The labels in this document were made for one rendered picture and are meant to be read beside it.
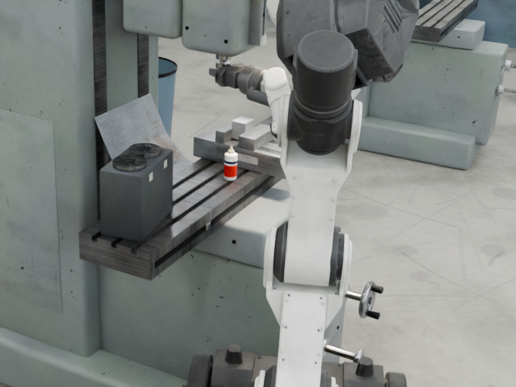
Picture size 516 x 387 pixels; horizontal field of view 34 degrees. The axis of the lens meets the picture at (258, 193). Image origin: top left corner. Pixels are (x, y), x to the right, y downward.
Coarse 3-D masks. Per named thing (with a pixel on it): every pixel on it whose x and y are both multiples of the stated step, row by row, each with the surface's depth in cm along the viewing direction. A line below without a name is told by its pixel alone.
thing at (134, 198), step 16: (144, 144) 232; (112, 160) 219; (128, 160) 222; (144, 160) 221; (160, 160) 225; (112, 176) 216; (128, 176) 215; (144, 176) 216; (160, 176) 227; (112, 192) 218; (128, 192) 217; (144, 192) 218; (160, 192) 229; (112, 208) 220; (128, 208) 218; (144, 208) 219; (160, 208) 231; (112, 224) 222; (128, 224) 220; (144, 224) 221
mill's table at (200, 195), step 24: (264, 120) 318; (192, 168) 270; (216, 168) 271; (240, 168) 272; (192, 192) 256; (216, 192) 256; (240, 192) 258; (264, 192) 275; (168, 216) 237; (192, 216) 238; (216, 216) 246; (96, 240) 224; (120, 240) 224; (144, 240) 223; (168, 240) 223; (192, 240) 235; (120, 264) 222; (144, 264) 218; (168, 264) 226
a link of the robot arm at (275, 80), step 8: (272, 72) 236; (280, 72) 235; (264, 80) 235; (272, 80) 233; (280, 80) 232; (272, 88) 231; (280, 88) 230; (288, 88) 231; (272, 96) 231; (280, 96) 230; (272, 104) 231
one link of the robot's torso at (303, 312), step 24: (264, 264) 195; (288, 288) 198; (312, 288) 199; (336, 288) 199; (288, 312) 197; (312, 312) 196; (336, 312) 198; (288, 336) 196; (312, 336) 196; (288, 360) 196; (312, 360) 196; (264, 384) 197; (288, 384) 195; (312, 384) 194
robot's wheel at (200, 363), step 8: (192, 360) 226; (200, 360) 226; (208, 360) 227; (192, 368) 224; (200, 368) 224; (208, 368) 225; (192, 376) 222; (200, 376) 222; (208, 376) 237; (192, 384) 221; (200, 384) 221
